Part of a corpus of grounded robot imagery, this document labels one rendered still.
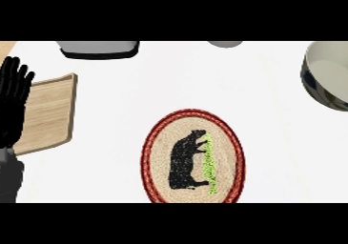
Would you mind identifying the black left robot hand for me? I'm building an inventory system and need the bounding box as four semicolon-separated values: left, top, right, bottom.
0;55;37;151

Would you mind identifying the oval woven bear placemat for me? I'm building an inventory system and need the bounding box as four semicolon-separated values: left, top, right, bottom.
139;108;246;204

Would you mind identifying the pale wooden cutting board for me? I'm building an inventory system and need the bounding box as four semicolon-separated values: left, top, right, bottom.
12;72;79;156

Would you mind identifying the small grey round object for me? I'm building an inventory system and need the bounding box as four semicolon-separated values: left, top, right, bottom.
207;41;246;49

